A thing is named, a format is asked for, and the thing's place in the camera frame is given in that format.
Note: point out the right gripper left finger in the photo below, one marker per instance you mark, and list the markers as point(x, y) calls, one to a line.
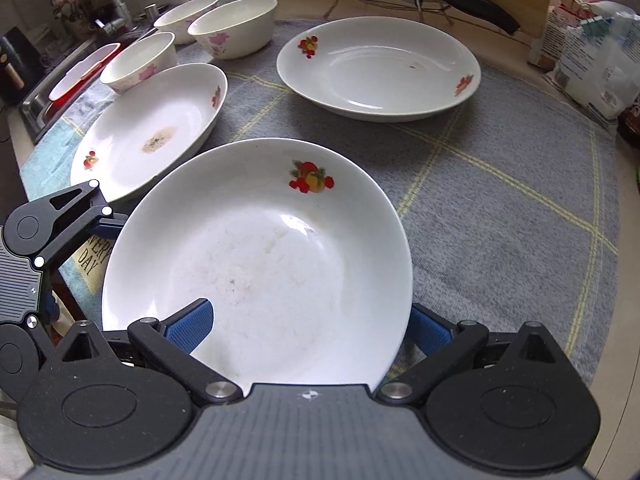
point(167, 346)

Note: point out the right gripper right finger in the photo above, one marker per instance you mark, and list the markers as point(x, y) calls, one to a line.
point(448, 348)

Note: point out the stained white fruit plate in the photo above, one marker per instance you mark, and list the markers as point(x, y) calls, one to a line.
point(150, 130)

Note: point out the white floral bowl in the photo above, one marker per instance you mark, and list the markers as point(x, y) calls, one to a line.
point(178, 19)
point(140, 61)

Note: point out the white bowl pink flower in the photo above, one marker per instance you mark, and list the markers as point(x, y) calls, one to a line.
point(236, 29)

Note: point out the teal happy everyday mat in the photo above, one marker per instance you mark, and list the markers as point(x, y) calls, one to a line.
point(48, 170)

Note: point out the grey checked cloth mat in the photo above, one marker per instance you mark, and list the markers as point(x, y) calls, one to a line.
point(509, 201)

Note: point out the red white sink basin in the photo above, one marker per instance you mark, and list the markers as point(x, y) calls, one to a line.
point(81, 72)

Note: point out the chrome sink faucet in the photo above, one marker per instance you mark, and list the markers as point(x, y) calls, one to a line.
point(109, 16)

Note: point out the white clipped food bags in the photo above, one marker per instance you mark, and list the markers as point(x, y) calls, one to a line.
point(592, 56)

